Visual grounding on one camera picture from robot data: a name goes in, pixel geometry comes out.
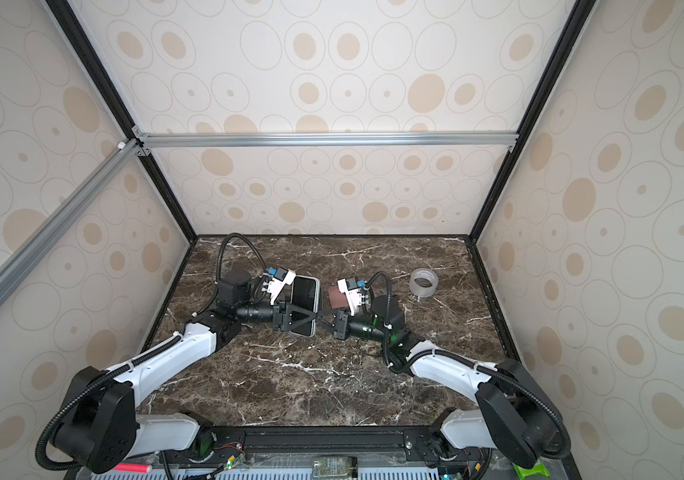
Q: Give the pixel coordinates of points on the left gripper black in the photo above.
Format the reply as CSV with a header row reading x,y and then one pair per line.
x,y
280,319

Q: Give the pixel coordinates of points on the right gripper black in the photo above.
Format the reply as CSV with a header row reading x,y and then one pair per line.
x,y
342,324

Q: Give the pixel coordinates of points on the pink phone case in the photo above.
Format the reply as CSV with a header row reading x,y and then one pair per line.
x,y
337,299

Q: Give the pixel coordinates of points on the phone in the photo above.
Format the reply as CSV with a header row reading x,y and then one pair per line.
x,y
306,292

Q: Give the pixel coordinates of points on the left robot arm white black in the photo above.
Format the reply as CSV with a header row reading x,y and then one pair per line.
x,y
118,391

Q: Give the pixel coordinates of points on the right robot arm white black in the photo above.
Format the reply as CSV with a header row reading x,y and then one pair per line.
x,y
512,415

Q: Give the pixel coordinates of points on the clear tape roll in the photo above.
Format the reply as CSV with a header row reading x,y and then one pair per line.
x,y
423,283

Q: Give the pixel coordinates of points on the small circuit board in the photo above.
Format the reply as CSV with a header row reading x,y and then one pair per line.
x,y
335,467

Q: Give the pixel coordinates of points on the pink marker pen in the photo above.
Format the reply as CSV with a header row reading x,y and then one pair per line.
x,y
133,468

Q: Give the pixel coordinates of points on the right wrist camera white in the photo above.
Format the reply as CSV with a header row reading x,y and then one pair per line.
x,y
354,292

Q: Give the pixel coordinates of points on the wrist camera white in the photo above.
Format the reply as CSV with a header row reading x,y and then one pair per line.
x,y
275,280
354,292

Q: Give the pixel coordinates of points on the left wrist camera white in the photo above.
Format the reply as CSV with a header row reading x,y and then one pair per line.
x,y
275,280

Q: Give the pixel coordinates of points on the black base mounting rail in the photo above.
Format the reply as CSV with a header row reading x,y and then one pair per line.
x,y
318,441

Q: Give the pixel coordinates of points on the horizontal aluminium rail back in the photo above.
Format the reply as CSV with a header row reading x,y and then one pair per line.
x,y
338,139

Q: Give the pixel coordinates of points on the diagonal aluminium rail left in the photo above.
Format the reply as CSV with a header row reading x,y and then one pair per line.
x,y
41,242

